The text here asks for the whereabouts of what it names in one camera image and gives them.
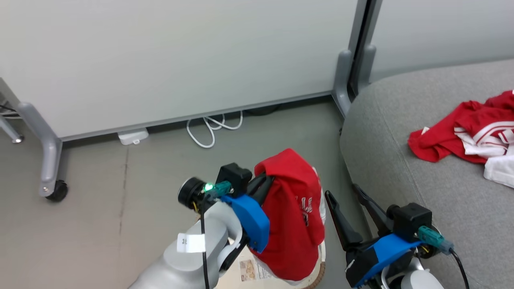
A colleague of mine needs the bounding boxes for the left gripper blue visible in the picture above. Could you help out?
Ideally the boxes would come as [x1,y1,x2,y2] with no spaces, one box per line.
[220,173,276,254]

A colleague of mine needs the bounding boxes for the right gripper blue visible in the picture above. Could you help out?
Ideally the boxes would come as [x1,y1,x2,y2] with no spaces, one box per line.
[324,183,422,289]

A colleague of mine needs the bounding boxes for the plain red shirt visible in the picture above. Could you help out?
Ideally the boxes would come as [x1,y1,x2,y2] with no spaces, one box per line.
[248,148,326,282]

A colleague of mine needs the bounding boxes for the red white striped jersey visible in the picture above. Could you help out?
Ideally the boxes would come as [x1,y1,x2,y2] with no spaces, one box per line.
[407,90,514,189]

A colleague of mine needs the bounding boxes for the grey fabric sofa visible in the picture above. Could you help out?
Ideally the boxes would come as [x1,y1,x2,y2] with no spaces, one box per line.
[340,59,514,289]

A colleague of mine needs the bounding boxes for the white wicker-rim laundry basket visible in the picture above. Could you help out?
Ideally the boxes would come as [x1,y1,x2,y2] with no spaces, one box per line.
[217,240,327,289]

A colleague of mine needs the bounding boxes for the printed paper leaflet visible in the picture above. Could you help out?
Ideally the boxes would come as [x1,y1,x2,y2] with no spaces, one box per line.
[239,257,278,283]

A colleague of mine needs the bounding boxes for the short grey partition leg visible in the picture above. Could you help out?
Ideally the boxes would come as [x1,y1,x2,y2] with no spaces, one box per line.
[332,49,354,118]
[357,44,377,94]

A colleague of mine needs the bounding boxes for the white power adapter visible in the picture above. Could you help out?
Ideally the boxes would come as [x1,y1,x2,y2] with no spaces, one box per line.
[117,128,149,146]

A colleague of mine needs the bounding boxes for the large white partition panel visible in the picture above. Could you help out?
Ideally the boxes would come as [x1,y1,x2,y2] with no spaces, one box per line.
[0,0,359,140]

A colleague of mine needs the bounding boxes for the black caster wheel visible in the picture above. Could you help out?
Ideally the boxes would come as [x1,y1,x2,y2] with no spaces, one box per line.
[45,180,69,202]

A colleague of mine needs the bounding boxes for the small white partition panel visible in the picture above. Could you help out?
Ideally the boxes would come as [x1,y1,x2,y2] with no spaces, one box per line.
[369,0,514,83]

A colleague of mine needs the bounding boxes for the long grey partition leg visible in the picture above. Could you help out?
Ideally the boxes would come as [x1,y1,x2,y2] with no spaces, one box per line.
[16,102,63,197]

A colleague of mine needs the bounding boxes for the grey metal table leg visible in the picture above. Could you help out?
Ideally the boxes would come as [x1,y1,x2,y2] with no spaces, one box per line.
[0,116,25,144]

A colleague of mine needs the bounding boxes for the left teal cable connector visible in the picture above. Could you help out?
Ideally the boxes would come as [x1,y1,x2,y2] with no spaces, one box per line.
[204,180,234,198]

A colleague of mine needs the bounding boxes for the teal cable connector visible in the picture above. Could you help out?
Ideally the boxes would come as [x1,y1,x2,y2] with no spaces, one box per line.
[417,226,455,256]
[204,180,234,198]

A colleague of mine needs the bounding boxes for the black cable under partition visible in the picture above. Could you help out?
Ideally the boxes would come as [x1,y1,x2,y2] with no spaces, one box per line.
[245,105,280,116]

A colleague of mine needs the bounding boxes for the right teal cable connector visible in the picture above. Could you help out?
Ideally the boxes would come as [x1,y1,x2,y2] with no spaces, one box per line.
[417,226,455,256]

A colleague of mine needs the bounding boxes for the white looped cable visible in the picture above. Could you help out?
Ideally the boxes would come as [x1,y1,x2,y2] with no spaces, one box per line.
[186,111,244,149]

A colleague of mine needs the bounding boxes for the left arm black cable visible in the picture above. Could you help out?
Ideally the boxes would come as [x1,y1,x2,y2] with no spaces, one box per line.
[200,196,210,289]

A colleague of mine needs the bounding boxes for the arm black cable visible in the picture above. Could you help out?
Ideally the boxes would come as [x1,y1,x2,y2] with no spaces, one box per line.
[200,196,210,289]
[449,248,471,289]

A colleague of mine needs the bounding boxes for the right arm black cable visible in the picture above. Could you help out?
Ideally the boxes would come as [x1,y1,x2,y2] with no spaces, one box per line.
[449,248,471,289]

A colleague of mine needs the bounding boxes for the grey partition frame post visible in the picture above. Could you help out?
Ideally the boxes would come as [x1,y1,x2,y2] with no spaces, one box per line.
[0,77,21,108]
[347,0,371,53]

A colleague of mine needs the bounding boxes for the dark partition frame post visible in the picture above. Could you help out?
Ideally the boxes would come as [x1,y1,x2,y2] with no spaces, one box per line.
[361,0,384,48]

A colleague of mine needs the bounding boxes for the black floor cables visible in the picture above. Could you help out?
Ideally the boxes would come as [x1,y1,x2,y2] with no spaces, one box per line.
[0,103,19,120]

